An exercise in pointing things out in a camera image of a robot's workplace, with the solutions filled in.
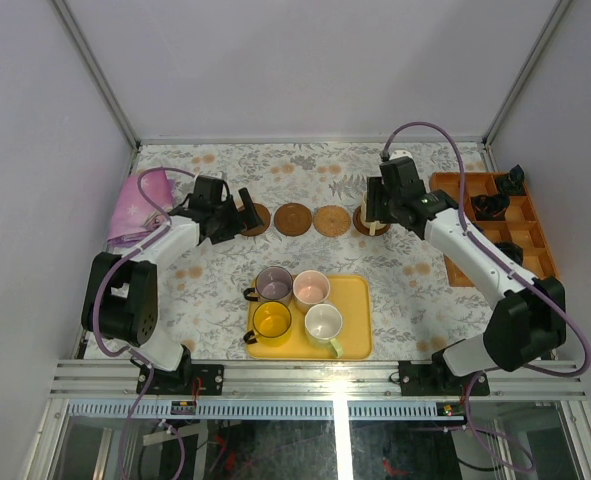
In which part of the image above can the dark brown wooden coaster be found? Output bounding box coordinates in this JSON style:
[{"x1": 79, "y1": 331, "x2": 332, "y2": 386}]
[{"x1": 241, "y1": 203, "x2": 271, "y2": 237}]

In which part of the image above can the pale green mug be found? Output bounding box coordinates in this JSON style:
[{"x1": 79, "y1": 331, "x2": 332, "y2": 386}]
[{"x1": 360, "y1": 192, "x2": 381, "y2": 236}]

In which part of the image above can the reddish brown wooden coaster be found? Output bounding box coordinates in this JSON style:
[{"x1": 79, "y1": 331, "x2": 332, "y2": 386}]
[{"x1": 352, "y1": 207, "x2": 391, "y2": 237}]

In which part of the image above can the woven rattan coaster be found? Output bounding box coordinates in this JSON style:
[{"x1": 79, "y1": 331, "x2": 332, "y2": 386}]
[{"x1": 313, "y1": 205, "x2": 351, "y2": 238}]

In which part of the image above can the white mug green handle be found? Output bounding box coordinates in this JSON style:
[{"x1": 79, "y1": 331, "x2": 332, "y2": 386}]
[{"x1": 304, "y1": 304, "x2": 344, "y2": 358}]

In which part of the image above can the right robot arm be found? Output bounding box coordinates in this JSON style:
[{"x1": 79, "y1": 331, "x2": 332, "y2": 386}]
[{"x1": 366, "y1": 156, "x2": 567, "y2": 395}]

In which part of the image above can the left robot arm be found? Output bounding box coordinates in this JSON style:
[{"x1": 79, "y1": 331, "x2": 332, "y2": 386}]
[{"x1": 81, "y1": 167, "x2": 264, "y2": 395}]

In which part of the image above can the pink cup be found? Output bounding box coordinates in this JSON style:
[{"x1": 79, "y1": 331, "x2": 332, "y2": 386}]
[{"x1": 293, "y1": 270, "x2": 331, "y2": 314}]

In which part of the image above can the purple folded cloth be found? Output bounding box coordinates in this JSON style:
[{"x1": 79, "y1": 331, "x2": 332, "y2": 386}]
[{"x1": 107, "y1": 171, "x2": 173, "y2": 247}]

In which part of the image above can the black coiled item middle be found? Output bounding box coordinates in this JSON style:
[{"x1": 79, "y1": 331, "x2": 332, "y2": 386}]
[{"x1": 471, "y1": 193, "x2": 510, "y2": 221}]

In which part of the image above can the black coiled item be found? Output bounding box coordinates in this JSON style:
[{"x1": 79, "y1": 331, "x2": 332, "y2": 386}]
[
  {"x1": 495, "y1": 165, "x2": 526, "y2": 196},
  {"x1": 471, "y1": 193, "x2": 510, "y2": 221},
  {"x1": 495, "y1": 242, "x2": 524, "y2": 266}
]

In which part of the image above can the orange compartment organizer tray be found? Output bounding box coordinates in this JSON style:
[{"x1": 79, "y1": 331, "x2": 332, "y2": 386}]
[{"x1": 429, "y1": 172, "x2": 559, "y2": 287}]

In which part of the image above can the yellow plastic tray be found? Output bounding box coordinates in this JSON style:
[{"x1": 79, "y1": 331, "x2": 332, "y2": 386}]
[{"x1": 245, "y1": 274, "x2": 372, "y2": 361}]

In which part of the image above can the black coiled item top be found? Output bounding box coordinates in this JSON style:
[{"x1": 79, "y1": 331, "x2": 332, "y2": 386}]
[{"x1": 495, "y1": 165, "x2": 526, "y2": 196}]

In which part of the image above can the black coiled item bottom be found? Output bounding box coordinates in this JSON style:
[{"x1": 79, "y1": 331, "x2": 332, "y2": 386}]
[{"x1": 495, "y1": 242, "x2": 524, "y2": 266}]

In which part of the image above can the purple mug black handle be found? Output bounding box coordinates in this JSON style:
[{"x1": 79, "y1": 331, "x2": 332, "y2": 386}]
[{"x1": 243, "y1": 266, "x2": 293, "y2": 306}]

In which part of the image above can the yellow mug black handle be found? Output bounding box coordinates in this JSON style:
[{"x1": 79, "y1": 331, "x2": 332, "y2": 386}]
[{"x1": 243, "y1": 302, "x2": 293, "y2": 347}]

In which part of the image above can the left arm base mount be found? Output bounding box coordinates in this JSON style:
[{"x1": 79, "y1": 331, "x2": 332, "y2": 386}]
[{"x1": 146, "y1": 364, "x2": 225, "y2": 397}]

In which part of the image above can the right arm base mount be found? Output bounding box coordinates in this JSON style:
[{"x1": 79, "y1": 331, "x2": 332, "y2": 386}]
[{"x1": 398, "y1": 361, "x2": 490, "y2": 397}]

